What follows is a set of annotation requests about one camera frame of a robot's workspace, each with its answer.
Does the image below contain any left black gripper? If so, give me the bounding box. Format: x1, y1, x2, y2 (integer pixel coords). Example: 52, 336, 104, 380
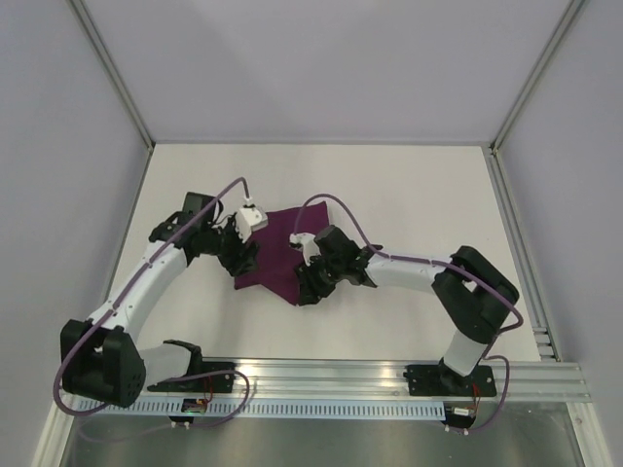
201, 212, 259, 276

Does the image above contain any purple surgical drape cloth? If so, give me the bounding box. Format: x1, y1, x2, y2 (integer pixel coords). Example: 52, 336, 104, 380
234, 207, 304, 305

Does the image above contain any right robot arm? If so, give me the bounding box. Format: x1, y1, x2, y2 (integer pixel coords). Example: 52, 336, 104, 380
289, 225, 520, 394

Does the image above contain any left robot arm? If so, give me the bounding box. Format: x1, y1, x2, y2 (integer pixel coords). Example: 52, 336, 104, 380
55, 192, 268, 408

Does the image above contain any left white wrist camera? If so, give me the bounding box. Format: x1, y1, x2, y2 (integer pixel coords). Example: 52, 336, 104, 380
235, 204, 269, 243

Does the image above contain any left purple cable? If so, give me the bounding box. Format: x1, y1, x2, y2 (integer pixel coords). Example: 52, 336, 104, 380
52, 176, 252, 431

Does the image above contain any purple cable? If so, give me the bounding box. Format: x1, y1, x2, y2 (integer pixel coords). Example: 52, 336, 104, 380
52, 176, 252, 431
294, 193, 525, 436

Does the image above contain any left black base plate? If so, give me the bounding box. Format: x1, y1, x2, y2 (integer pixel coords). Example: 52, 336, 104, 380
147, 361, 236, 394

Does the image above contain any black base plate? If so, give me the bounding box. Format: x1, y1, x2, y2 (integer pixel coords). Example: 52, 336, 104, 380
147, 361, 236, 394
403, 364, 497, 397

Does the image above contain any white slotted cable duct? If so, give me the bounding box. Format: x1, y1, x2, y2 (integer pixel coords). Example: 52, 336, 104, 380
102, 396, 446, 421

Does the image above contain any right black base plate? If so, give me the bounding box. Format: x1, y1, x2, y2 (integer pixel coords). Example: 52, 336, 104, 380
403, 364, 497, 397

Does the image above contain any aluminium mounting rail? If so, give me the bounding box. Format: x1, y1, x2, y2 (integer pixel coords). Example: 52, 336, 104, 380
140, 359, 591, 402

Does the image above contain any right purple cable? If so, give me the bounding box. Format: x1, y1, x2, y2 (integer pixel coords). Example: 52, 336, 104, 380
294, 193, 525, 436

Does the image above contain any left aluminium frame post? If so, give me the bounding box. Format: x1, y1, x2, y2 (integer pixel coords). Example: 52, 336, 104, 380
66, 0, 156, 154

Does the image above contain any aluminium frame post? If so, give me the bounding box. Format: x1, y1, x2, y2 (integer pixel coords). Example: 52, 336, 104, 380
489, 0, 589, 156
66, 0, 156, 154

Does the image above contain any right aluminium frame post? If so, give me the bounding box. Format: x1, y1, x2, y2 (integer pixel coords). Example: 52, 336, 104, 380
489, 0, 589, 156

